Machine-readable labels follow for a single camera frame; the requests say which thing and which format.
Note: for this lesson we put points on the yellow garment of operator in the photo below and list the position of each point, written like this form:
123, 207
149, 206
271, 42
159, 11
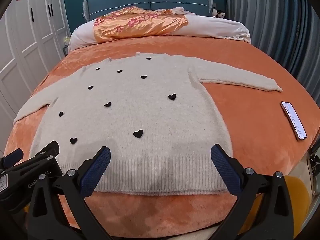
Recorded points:
298, 194

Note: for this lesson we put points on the white duvet roll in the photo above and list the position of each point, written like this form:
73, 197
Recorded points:
198, 26

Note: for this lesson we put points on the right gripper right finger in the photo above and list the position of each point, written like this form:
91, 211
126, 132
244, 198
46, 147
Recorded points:
274, 217

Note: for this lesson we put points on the smartphone with lit screen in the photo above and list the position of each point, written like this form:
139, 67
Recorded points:
294, 120

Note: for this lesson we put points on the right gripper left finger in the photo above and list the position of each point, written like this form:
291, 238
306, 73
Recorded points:
58, 209

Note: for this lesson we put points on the cream sweater with black hearts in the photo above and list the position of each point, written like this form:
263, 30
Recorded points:
154, 114

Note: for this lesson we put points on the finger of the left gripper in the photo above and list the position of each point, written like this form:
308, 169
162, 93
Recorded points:
11, 159
49, 152

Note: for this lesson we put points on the orange plush bedspread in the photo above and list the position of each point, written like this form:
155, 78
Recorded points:
260, 132

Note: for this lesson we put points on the white wardrobe with red stickers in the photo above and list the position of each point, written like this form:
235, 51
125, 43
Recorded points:
32, 33

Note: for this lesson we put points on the grey blue curtain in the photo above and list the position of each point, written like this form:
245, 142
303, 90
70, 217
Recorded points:
287, 31

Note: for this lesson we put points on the orange floral satin pillow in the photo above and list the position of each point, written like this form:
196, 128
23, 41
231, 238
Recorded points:
132, 22

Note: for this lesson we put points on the blue upholstered headboard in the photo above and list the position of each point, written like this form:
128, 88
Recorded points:
95, 8

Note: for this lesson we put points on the plush toy on nightstand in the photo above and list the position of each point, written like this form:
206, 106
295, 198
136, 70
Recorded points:
218, 13

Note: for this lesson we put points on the bedside nightstand with items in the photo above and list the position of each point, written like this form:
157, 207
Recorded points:
66, 41

